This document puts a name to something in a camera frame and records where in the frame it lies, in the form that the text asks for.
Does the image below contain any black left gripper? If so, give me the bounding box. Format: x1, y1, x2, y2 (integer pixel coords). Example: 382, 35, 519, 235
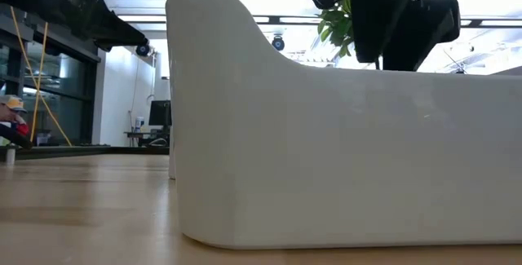
0, 0, 149, 52

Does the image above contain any black computer monitor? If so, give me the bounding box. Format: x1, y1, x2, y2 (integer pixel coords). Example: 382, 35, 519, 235
148, 99, 173, 128

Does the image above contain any dark framed glass partition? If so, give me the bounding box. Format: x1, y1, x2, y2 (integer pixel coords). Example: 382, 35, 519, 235
0, 3, 102, 147

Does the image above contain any person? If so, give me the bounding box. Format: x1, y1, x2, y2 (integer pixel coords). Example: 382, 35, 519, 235
0, 94, 31, 139

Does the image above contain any white plastic basket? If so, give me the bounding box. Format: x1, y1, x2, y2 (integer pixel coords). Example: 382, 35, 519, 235
165, 0, 522, 250

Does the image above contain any white plastic container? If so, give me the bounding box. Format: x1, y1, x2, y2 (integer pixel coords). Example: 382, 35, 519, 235
168, 125, 177, 181

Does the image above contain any small white post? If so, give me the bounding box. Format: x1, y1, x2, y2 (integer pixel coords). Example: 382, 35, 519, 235
4, 144, 17, 166

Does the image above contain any dark office desk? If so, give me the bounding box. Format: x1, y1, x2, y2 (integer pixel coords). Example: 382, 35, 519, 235
123, 129, 170, 148

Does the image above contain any black table edge rail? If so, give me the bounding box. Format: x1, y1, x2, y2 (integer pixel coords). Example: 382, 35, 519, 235
0, 145, 170, 161

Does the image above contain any black diagonal bar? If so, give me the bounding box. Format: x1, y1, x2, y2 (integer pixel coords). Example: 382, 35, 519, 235
0, 123, 34, 150

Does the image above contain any yellow strap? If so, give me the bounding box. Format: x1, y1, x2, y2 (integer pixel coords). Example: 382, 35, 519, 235
9, 6, 73, 148
29, 21, 49, 143

